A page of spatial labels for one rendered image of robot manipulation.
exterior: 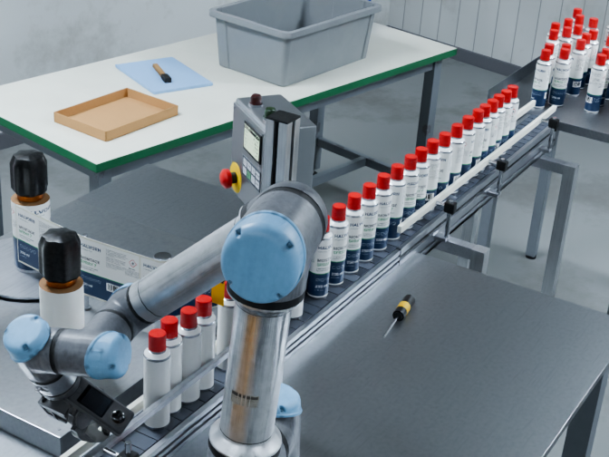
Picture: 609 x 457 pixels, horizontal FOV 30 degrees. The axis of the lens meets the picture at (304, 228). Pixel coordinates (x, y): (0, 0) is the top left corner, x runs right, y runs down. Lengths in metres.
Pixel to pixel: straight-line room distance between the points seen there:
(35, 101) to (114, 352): 2.30
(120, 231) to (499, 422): 1.10
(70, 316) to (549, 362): 1.08
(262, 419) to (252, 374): 0.09
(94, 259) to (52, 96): 1.61
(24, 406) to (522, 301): 1.26
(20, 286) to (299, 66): 1.87
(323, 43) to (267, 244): 2.80
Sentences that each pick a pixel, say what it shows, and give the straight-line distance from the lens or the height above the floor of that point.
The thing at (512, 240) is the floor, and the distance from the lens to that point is 5.06.
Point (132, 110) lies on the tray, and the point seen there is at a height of 0.80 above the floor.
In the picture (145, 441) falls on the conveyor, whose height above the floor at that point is 0.88.
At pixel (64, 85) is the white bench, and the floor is 0.80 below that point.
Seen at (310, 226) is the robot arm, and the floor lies 1.50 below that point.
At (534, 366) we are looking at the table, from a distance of 2.63.
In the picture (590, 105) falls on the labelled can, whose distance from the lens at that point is 4.06.
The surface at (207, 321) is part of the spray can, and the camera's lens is 2.25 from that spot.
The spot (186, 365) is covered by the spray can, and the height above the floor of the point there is 0.97.
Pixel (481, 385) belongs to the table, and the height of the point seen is 0.83.
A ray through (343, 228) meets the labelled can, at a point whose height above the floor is 1.04.
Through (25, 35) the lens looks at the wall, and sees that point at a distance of 5.62.
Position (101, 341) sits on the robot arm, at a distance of 1.82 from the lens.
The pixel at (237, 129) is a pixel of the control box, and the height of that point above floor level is 1.42.
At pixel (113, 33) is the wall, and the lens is 5.94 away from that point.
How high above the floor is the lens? 2.23
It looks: 27 degrees down
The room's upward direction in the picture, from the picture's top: 4 degrees clockwise
